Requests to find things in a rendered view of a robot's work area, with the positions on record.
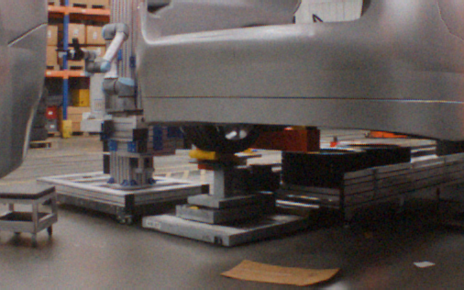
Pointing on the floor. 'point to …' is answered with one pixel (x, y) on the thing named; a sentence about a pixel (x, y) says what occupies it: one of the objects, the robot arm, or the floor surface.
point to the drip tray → (461, 221)
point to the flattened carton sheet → (259, 272)
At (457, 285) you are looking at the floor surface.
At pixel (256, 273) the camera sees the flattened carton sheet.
